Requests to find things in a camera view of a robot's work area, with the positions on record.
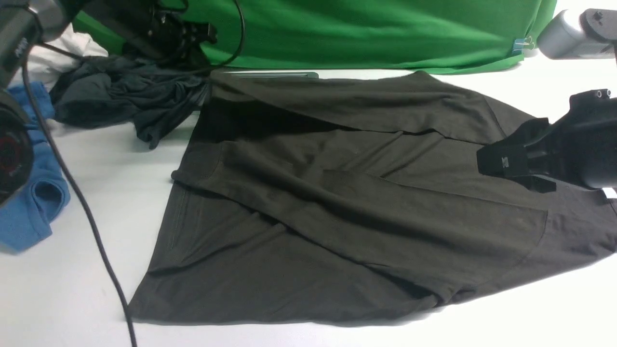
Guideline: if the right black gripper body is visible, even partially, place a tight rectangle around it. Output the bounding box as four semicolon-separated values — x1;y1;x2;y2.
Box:
526;89;617;189

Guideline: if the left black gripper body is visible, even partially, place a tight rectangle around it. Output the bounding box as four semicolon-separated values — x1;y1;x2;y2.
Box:
123;0;218;66

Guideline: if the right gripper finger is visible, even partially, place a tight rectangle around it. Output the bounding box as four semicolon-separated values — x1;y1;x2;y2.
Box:
518;176;557;194
476;118;550;178

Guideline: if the dark gray long-sleeved shirt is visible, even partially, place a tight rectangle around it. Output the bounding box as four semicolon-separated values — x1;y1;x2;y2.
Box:
130;72;616;325

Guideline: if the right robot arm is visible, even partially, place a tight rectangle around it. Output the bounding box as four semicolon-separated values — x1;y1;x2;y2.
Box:
477;8;617;193

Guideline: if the blue crumpled shirt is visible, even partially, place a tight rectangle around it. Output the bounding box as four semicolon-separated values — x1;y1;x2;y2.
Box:
0;85;70;253

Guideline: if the dark teal crumpled garment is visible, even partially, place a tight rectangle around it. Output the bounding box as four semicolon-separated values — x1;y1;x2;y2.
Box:
49;56;211;149

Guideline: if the blue binder clip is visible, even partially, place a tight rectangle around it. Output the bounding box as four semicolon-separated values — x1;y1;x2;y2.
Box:
511;37;536;55

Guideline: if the white crumpled garment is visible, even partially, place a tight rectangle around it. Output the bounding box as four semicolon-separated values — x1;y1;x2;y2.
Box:
28;25;108;92

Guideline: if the green backdrop cloth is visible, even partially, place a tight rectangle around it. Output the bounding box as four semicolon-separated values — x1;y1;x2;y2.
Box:
72;0;558;75

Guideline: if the metal table cable hatch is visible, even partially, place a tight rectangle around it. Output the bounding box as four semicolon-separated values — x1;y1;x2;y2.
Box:
224;72;320;79

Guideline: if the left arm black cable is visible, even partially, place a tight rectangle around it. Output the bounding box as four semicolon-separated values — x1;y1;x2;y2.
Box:
19;0;246;347

